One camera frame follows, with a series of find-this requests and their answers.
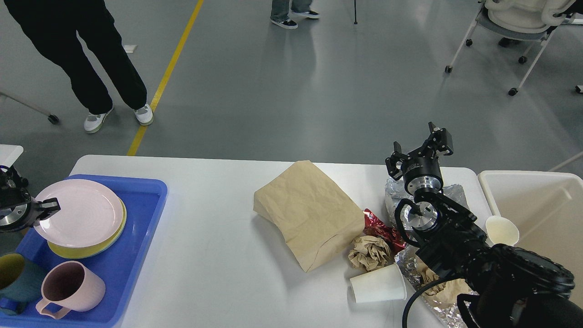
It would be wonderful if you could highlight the red foil wrapper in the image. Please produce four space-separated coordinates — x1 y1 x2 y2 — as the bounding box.
363 208 406 254

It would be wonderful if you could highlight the white side table left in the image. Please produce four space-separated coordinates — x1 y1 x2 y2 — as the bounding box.
0 144 24 167

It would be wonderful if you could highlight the brown paper bag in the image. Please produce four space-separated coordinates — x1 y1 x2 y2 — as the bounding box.
253 160 364 272

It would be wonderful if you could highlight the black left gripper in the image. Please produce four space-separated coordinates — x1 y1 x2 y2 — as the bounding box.
0 198 61 233

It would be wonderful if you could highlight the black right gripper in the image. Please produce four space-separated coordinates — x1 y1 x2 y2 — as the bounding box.
386 123 454 196

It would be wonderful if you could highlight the flat aluminium foil sheet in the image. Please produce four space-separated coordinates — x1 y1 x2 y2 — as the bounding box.
384 177 469 228

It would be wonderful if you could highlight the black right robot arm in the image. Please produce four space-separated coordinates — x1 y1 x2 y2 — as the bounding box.
385 122 583 328

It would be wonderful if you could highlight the white office chair right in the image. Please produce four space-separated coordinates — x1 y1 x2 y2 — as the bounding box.
444 0 580 96

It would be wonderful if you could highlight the black tripod leg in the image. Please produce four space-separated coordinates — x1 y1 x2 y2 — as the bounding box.
353 0 358 25

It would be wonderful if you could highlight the person in jeans background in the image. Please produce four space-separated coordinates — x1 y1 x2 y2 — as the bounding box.
269 0 320 30

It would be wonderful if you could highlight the person leg top left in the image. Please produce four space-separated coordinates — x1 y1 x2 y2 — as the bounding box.
5 0 154 133

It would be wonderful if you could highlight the teal mug yellow inside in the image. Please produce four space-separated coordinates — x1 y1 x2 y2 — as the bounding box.
0 252 47 316

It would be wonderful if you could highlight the pink mug dark inside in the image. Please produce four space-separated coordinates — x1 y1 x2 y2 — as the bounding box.
35 260 106 320

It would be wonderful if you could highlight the white chair base left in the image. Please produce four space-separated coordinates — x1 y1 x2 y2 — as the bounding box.
0 89 60 125

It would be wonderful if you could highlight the yellow plate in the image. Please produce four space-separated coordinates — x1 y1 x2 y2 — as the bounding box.
46 200 127 260

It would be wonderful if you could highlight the crumpled brown paper ball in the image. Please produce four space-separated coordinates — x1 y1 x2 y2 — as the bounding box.
348 235 395 272

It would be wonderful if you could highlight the pink plate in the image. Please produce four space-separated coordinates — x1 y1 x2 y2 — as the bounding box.
35 179 125 248

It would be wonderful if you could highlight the blue plastic tray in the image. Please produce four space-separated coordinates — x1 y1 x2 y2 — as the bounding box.
0 174 168 328

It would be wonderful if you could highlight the white paper cup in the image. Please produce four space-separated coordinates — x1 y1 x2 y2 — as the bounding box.
349 264 407 303

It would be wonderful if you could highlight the beige plastic bin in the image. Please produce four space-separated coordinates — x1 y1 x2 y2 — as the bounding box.
478 170 583 306

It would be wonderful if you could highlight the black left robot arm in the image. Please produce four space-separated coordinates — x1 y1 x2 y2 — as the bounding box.
0 165 61 233

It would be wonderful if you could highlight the white plastic spoon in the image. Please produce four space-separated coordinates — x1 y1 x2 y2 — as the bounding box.
485 215 520 246

